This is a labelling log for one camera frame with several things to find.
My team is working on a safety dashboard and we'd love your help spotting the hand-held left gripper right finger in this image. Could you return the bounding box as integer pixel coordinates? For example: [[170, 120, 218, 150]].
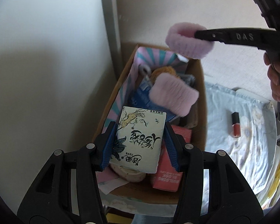
[[163, 122, 264, 224]]

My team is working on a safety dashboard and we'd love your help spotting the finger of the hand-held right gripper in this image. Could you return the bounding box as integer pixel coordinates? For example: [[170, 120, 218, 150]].
[[194, 28, 267, 50]]

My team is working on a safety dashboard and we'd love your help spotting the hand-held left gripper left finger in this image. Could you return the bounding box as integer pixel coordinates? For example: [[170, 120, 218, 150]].
[[17, 121, 119, 224]]

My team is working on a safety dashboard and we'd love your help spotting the white tissue pack with drawing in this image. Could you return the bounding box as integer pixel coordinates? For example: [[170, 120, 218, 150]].
[[109, 106, 167, 174]]

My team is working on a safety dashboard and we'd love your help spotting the white patterned sock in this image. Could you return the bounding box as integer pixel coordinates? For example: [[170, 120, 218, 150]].
[[111, 164, 147, 183]]

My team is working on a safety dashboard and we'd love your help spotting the pink fluffy cuff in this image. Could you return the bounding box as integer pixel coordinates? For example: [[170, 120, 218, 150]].
[[165, 23, 215, 59], [149, 72, 200, 117]]

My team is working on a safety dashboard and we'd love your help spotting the cardboard box with pink print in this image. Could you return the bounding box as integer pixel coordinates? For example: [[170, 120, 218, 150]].
[[92, 43, 207, 199]]

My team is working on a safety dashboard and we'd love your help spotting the blue packet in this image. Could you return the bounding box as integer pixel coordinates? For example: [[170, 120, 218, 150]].
[[128, 77, 178, 122]]

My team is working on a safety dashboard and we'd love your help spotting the brown fluffy toy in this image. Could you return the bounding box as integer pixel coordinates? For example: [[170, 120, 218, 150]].
[[151, 66, 178, 81]]

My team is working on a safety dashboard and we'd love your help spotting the person's right hand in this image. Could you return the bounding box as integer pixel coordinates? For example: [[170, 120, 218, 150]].
[[263, 51, 280, 102]]

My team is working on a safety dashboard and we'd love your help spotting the white paper slip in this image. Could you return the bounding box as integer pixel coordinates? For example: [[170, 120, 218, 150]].
[[99, 175, 129, 195]]

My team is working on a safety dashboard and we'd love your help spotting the red lip gloss bottle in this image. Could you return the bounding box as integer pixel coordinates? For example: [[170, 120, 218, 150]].
[[231, 112, 242, 139]]

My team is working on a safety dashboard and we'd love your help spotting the floral tablecloth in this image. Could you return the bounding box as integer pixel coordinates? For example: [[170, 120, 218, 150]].
[[103, 75, 280, 213]]

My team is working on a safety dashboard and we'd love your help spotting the grey door frame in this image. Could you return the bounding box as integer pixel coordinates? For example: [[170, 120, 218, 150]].
[[99, 0, 122, 83]]

